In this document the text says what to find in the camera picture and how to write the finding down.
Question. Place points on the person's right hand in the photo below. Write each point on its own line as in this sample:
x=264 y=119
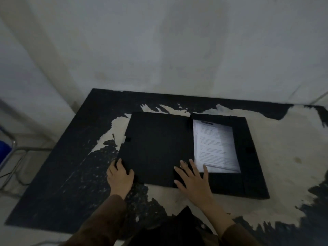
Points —
x=198 y=188

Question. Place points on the person's left hand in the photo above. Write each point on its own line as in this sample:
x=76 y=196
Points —
x=119 y=180

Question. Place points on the person's right thumb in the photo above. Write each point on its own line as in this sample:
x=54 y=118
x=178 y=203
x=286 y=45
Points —
x=180 y=184

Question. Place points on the person's left thumb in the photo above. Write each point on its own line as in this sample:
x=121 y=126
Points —
x=131 y=174

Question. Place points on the person's right middle finger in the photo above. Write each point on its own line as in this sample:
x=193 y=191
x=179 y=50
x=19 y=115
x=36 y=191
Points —
x=187 y=168

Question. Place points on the person's right little finger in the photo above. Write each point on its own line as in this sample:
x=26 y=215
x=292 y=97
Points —
x=206 y=172

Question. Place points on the black document folder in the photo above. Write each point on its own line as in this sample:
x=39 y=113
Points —
x=156 y=146

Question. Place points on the person's left forearm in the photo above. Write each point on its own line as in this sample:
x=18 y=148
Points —
x=102 y=222

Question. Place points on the stack of white printed papers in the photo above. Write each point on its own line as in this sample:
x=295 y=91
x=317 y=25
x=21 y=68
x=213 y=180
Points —
x=216 y=146

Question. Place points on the black garment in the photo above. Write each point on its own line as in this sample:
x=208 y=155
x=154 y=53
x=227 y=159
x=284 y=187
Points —
x=174 y=231

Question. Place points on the blue chair with metal frame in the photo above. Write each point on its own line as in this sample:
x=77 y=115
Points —
x=7 y=153

